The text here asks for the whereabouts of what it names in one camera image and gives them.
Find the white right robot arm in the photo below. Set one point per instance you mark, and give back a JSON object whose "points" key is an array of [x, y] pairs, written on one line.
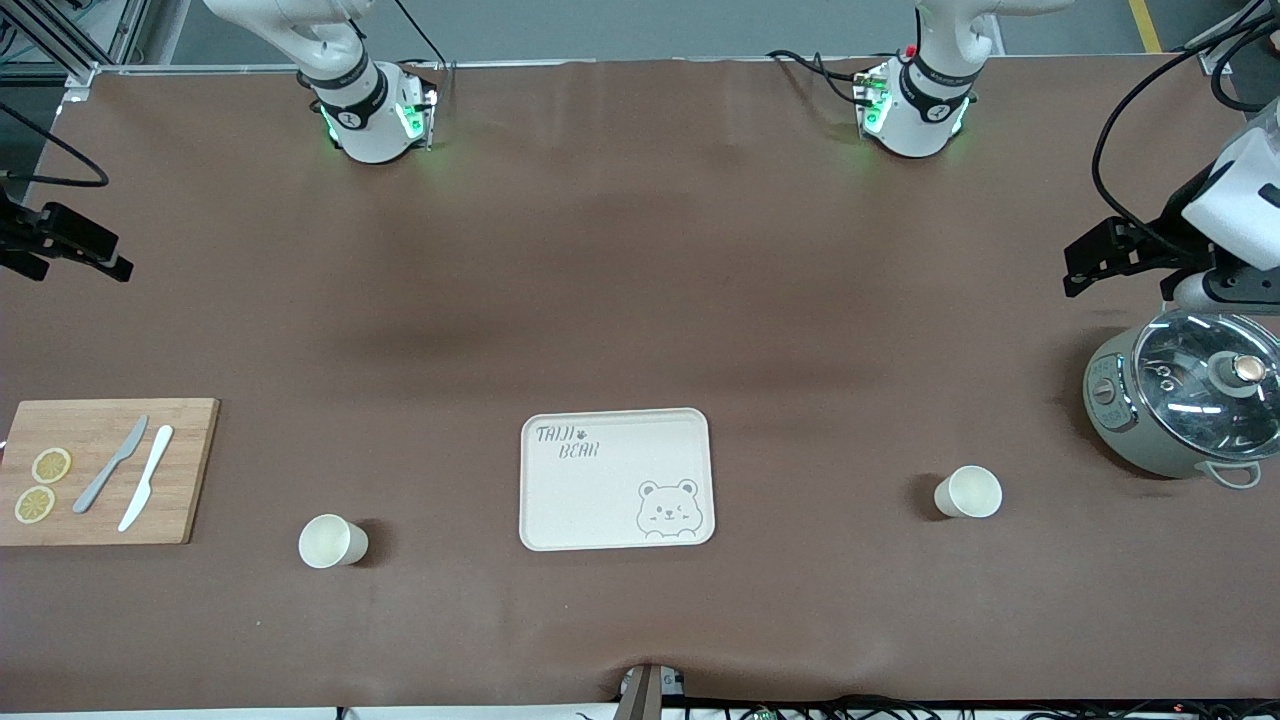
{"points": [[370, 130]]}

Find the camera mount post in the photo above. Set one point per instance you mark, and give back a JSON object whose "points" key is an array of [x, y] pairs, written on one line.
{"points": [[645, 695]]}

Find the grey-green electric pot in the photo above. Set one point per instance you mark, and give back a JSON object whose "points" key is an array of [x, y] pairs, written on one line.
{"points": [[1120, 435]]}

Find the yellow lemon slice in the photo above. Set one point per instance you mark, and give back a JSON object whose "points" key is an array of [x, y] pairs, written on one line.
{"points": [[35, 505], [52, 465]]}

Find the white paper cup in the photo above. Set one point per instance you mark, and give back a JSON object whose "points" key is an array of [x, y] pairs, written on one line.
{"points": [[970, 492], [330, 542]]}

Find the grey plastic knife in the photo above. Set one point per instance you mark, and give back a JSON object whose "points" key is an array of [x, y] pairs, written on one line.
{"points": [[105, 475]]}

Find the white plastic knife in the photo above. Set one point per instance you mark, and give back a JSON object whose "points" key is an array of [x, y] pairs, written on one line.
{"points": [[150, 470]]}

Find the cream bear print tray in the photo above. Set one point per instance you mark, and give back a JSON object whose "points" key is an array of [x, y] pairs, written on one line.
{"points": [[600, 500]]}

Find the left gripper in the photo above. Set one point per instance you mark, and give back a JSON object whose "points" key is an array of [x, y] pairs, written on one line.
{"points": [[1178, 232]]}

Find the glass pot lid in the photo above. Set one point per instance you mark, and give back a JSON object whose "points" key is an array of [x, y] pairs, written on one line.
{"points": [[1185, 385]]}

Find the aluminium frame profile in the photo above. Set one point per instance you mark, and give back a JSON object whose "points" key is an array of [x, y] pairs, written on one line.
{"points": [[1225, 45], [60, 45]]}

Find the wooden cutting board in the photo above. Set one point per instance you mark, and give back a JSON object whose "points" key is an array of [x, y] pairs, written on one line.
{"points": [[190, 470]]}

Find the brown table cloth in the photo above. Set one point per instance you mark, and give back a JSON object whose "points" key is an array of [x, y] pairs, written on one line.
{"points": [[640, 250]]}

